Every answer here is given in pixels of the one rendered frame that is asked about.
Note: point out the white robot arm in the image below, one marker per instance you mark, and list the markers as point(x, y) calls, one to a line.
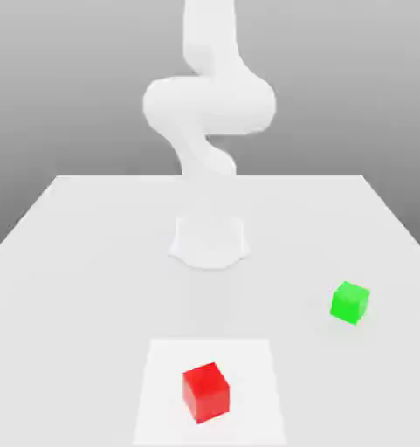
point(209, 104)

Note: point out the small green cube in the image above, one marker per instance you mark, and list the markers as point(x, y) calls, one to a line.
point(349, 303)

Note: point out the small red cube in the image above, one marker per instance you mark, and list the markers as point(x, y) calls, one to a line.
point(205, 393)

